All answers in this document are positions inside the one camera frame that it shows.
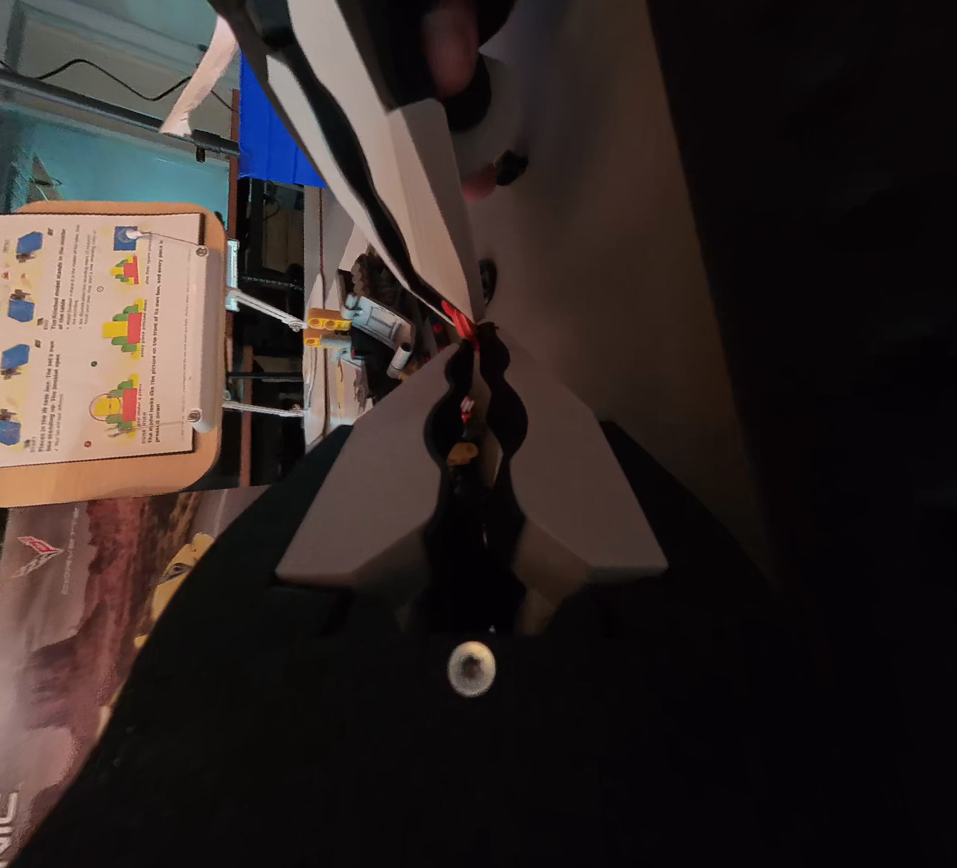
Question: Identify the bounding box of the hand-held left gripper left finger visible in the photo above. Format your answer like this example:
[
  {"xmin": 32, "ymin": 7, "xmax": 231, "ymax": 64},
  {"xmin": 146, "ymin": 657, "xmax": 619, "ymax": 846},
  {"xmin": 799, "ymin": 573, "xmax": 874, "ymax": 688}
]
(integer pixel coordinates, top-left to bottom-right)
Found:
[{"xmin": 275, "ymin": 343, "xmax": 474, "ymax": 582}]

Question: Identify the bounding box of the white paper parts bag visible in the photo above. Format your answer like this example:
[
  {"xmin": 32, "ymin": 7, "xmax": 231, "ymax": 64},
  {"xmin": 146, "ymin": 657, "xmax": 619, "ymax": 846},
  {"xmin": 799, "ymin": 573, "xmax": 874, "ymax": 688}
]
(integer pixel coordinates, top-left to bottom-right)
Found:
[{"xmin": 159, "ymin": 16, "xmax": 242, "ymax": 138}]

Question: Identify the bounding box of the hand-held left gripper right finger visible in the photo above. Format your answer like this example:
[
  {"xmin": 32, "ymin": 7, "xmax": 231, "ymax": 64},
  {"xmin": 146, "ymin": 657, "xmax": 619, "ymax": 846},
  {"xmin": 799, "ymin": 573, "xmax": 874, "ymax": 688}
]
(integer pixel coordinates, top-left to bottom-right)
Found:
[{"xmin": 482, "ymin": 331, "xmax": 668, "ymax": 582}]

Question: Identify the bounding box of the illustrated instruction sheet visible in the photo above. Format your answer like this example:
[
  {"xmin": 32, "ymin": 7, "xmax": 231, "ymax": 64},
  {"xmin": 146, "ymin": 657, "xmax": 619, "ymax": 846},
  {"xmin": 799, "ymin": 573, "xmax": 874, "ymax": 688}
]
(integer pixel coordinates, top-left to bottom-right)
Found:
[{"xmin": 0, "ymin": 212, "xmax": 206, "ymax": 469}]

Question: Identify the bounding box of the person's right hand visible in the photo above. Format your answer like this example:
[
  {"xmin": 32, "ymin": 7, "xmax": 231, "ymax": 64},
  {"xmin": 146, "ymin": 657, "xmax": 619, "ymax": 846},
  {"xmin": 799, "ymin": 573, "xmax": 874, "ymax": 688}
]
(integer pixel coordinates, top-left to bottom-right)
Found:
[{"xmin": 421, "ymin": 0, "xmax": 563, "ymax": 204}]

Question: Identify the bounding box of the red lego axle pin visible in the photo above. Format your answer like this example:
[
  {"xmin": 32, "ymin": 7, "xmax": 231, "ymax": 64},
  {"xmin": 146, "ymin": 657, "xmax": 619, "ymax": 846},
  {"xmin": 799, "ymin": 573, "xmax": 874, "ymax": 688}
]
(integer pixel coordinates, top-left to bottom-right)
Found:
[{"xmin": 440, "ymin": 298, "xmax": 483, "ymax": 346}]

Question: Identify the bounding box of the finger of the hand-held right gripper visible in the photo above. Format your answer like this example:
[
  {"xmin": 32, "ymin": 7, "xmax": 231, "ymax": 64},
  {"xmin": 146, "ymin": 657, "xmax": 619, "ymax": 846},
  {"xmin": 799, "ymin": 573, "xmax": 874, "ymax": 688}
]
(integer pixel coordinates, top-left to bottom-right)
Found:
[
  {"xmin": 277, "ymin": 0, "xmax": 485, "ymax": 322},
  {"xmin": 265, "ymin": 52, "xmax": 451, "ymax": 322}
]

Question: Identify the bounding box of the black cable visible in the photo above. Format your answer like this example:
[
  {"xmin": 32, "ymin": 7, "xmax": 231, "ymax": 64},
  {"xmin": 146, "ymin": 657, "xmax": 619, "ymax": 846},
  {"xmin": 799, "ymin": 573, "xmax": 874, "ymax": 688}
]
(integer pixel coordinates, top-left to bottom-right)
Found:
[{"xmin": 0, "ymin": 57, "xmax": 240, "ymax": 110}]

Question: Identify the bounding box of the blue plastic bin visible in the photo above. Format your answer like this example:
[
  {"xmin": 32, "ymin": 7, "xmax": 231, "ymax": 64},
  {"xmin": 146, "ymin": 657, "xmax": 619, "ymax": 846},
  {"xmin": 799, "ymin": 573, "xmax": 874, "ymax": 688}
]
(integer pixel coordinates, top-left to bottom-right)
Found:
[{"xmin": 238, "ymin": 53, "xmax": 330, "ymax": 190}]

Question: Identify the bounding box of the lego set box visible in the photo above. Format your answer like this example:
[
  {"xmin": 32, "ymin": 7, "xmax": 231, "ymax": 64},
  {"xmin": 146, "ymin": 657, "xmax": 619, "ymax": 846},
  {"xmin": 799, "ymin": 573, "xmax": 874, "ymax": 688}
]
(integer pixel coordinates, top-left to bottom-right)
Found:
[{"xmin": 0, "ymin": 487, "xmax": 270, "ymax": 862}]

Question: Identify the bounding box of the black metal pole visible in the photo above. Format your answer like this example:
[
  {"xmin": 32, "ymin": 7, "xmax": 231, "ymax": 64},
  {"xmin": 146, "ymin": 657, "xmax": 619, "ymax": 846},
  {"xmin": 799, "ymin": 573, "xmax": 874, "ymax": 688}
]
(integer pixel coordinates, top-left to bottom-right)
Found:
[{"xmin": 0, "ymin": 72, "xmax": 242, "ymax": 160}]

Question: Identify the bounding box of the lego car chassis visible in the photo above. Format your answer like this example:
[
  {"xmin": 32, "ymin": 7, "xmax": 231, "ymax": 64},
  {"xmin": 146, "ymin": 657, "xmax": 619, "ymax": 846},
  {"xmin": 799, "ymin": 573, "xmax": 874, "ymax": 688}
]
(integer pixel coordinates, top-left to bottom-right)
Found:
[{"xmin": 305, "ymin": 251, "xmax": 496, "ymax": 480}]

